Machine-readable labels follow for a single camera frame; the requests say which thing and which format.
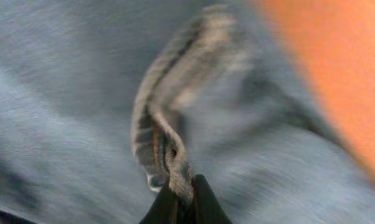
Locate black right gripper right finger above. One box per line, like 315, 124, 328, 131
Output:
192, 174, 232, 224

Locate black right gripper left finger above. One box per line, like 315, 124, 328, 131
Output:
140, 179, 188, 224

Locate blue denim jeans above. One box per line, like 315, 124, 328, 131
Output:
0, 1, 375, 223

